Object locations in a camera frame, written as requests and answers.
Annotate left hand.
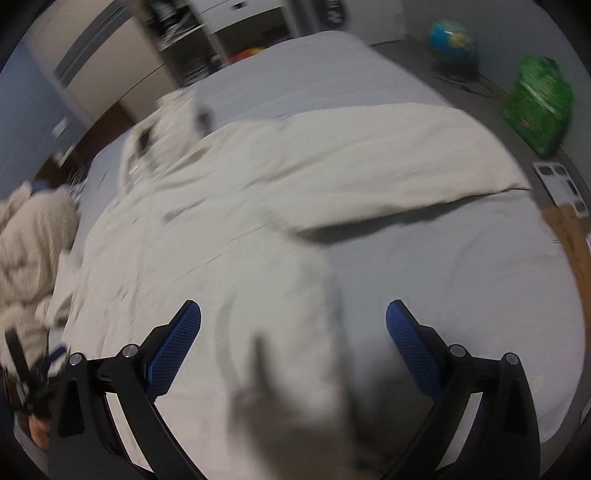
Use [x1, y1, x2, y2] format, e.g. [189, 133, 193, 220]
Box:
[28, 415, 51, 451]

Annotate cream knitted blanket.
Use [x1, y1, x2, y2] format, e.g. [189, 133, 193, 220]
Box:
[1, 182, 79, 366]

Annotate white puffer jacket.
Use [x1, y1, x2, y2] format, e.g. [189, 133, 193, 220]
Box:
[64, 90, 528, 479]

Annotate green shopping bag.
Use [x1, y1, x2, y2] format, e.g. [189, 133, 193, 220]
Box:
[503, 56, 575, 158]

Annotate white wall socket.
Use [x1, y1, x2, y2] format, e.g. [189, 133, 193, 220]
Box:
[52, 117, 69, 139]

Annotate blue globe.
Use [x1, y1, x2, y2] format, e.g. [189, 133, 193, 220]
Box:
[428, 19, 479, 78]

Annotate white open wardrobe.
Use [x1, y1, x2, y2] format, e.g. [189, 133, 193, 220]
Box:
[25, 1, 335, 125]

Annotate brown wooden headboard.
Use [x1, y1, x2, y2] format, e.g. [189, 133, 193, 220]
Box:
[34, 101, 136, 188]

